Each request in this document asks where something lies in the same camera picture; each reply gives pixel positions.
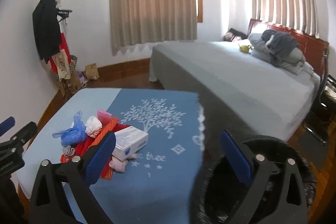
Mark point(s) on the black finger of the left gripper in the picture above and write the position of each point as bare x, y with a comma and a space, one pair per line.
25, 134

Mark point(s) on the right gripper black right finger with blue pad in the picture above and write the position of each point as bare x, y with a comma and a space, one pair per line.
254, 171

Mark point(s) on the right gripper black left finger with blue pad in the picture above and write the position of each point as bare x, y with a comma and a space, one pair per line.
49, 203

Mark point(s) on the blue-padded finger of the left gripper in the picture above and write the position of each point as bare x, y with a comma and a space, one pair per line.
6, 125

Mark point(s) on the blue plastic bag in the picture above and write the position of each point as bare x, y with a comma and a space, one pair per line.
74, 135

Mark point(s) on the red plastic bag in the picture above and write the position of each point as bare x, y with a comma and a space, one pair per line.
81, 148

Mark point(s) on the white plastic bag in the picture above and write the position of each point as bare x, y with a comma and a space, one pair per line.
93, 127

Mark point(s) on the pink face mask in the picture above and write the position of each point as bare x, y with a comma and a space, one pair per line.
103, 116

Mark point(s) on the orange foam net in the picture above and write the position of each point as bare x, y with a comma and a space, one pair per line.
106, 128

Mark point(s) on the pink tissue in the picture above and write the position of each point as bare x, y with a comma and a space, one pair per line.
120, 166

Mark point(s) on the white cardboard box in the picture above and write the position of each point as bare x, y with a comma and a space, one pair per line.
129, 141

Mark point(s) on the light blue mattress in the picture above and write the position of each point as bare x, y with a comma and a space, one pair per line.
44, 146

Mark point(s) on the striped basket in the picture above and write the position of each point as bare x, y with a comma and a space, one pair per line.
73, 63

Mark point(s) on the beige tote bag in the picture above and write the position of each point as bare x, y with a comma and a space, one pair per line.
62, 65

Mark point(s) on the brown paper bag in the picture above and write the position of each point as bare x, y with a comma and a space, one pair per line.
91, 72

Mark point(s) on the red hanging bag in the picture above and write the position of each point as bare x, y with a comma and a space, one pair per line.
62, 46

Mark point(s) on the grey bed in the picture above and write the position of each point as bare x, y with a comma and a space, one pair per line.
238, 92

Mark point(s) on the blue tree-print blanket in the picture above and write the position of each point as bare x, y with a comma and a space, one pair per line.
155, 187

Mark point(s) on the black hanging coat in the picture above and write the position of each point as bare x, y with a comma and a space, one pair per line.
46, 29

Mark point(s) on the black hanger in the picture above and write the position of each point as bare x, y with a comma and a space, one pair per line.
63, 14

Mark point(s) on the grey pillow stack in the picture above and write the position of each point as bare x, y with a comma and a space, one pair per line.
295, 63

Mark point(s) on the yellow-green plush toy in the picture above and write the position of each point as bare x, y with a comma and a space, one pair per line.
245, 48

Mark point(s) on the red wooden headboard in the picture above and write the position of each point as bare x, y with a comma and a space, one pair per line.
315, 50

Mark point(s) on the dark grey folded blanket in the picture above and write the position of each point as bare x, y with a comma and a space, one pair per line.
279, 44

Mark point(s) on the black bag by headboard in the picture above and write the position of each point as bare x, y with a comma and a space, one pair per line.
233, 35

